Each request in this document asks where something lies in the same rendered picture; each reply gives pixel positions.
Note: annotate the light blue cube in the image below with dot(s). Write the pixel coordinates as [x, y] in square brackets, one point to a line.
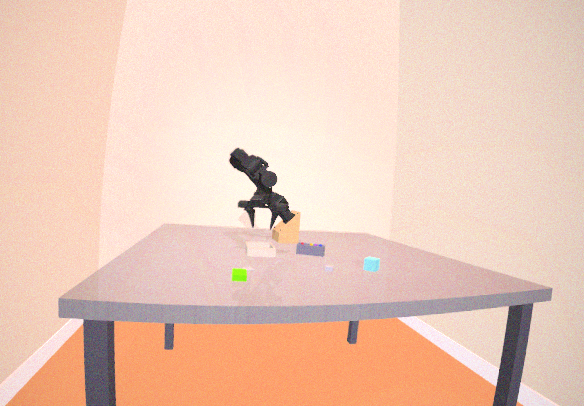
[371, 264]

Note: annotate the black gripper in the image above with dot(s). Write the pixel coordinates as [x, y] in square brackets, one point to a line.
[277, 208]

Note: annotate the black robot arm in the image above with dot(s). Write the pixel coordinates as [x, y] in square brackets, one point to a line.
[253, 167]

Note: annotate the white shallow tray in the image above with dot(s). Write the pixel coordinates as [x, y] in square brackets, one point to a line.
[260, 249]

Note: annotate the small green block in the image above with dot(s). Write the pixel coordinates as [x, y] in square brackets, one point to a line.
[239, 274]

